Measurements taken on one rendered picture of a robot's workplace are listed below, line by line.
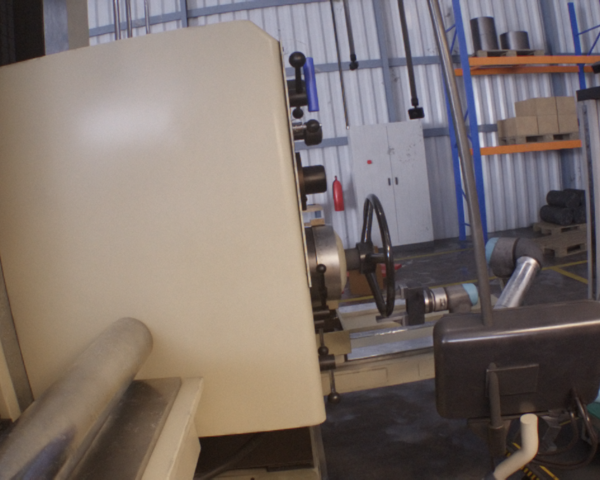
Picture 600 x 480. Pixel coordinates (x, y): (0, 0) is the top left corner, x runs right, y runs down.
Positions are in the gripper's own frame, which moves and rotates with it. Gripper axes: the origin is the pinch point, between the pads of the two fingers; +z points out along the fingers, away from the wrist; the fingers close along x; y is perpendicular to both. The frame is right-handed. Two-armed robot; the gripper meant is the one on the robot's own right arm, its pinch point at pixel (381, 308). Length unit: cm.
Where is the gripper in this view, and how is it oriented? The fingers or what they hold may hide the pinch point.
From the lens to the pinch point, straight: 164.2
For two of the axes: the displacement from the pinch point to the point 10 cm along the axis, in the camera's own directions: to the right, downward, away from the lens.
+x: 1.1, 9.6, 2.7
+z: -9.9, 1.3, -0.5
